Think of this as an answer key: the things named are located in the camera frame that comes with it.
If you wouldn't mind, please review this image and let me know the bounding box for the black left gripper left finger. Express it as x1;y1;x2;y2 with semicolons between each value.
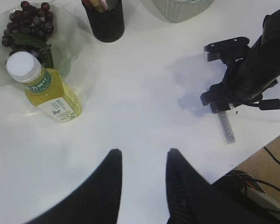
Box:
28;149;122;224

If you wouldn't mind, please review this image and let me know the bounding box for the purple artificial grape bunch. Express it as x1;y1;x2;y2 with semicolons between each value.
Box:
1;0;55;69

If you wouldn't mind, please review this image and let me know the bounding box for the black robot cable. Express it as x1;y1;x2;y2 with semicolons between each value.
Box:
235;98;280;112

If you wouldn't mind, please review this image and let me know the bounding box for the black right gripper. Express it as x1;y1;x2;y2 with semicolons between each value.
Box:
200;79;278;114

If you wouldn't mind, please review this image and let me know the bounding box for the blue glitter pen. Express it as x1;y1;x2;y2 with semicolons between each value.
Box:
217;112;236;144

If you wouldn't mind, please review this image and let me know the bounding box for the gold glitter pen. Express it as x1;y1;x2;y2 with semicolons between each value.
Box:
90;0;105;13

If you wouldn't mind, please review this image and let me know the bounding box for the green plastic woven basket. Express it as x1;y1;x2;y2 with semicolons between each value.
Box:
153;0;214;23

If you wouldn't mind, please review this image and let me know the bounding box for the yellow tea bottle green label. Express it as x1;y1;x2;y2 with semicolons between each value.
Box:
6;51;82;123

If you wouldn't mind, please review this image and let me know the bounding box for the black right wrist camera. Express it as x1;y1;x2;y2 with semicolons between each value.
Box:
203;36;250;66

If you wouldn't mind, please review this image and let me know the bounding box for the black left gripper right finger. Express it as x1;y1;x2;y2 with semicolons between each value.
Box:
165;148;280;224

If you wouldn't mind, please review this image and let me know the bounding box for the pink scissors purple sheath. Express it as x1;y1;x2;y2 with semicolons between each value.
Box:
100;0;108;11

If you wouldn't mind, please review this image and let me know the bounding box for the red glitter pen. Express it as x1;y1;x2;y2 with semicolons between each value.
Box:
82;0;92;10

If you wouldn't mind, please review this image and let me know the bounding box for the black mesh pen holder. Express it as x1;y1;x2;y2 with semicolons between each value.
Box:
81;0;125;42

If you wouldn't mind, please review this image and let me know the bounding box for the pale green wavy glass plate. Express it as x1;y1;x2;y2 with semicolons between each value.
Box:
0;4;84;90

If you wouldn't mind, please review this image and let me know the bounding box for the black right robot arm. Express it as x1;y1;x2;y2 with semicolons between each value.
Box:
200;9;280;113

